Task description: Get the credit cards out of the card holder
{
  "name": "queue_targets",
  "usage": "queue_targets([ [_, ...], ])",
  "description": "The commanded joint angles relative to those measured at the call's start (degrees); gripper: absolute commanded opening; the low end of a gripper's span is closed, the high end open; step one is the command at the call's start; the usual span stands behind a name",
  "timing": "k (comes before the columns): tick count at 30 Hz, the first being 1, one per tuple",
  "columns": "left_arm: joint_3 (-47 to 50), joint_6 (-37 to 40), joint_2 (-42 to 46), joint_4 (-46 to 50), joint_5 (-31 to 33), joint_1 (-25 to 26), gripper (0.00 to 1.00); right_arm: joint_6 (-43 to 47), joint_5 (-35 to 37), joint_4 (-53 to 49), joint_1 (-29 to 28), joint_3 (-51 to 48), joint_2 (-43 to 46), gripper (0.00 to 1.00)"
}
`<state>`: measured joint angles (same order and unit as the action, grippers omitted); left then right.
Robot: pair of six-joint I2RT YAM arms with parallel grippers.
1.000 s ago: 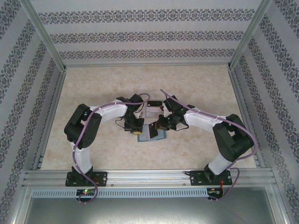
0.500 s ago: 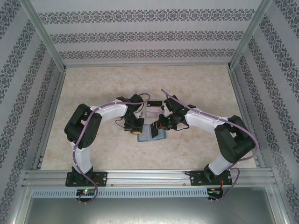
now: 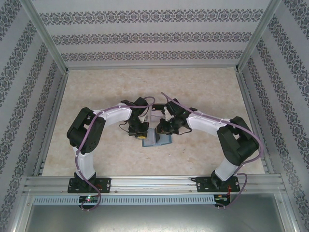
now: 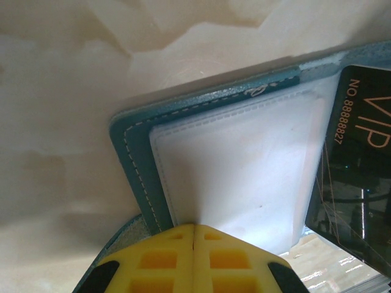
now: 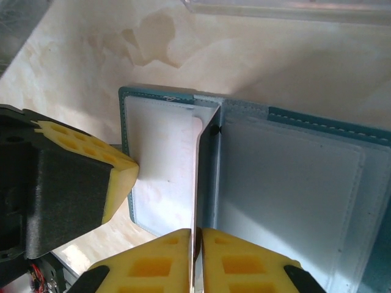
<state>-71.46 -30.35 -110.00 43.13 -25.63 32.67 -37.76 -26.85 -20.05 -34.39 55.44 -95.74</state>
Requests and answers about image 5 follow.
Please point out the teal leather card holder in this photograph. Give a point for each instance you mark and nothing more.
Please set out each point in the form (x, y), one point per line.
(290, 189)

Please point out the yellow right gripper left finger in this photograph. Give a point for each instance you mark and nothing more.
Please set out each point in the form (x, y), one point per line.
(165, 259)

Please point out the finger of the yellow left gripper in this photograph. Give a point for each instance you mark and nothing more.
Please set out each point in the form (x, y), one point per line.
(76, 198)
(76, 132)

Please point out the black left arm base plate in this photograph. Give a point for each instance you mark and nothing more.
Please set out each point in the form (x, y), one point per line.
(46, 274)

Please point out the clear acrylic card box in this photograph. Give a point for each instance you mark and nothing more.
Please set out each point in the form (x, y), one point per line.
(275, 10)

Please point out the aluminium mounting rail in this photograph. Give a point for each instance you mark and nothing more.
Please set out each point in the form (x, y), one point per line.
(71, 271)

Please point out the aluminium frame side rail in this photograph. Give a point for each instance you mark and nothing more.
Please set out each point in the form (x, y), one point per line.
(15, 24)

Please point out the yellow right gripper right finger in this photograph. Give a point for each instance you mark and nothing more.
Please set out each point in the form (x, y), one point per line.
(232, 259)

